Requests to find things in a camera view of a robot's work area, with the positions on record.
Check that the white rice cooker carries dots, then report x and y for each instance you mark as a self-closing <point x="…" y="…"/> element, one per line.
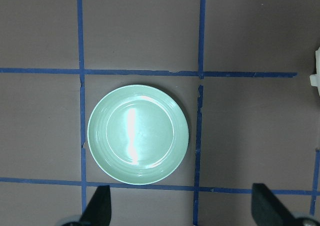
<point x="315" y="78"/>

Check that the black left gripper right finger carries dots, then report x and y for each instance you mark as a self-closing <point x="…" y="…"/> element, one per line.
<point x="267" y="209"/>

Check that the left green plate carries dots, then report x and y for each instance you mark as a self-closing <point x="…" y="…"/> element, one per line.
<point x="137" y="134"/>

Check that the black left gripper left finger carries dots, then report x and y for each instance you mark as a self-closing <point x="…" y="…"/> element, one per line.
<point x="99" y="208"/>

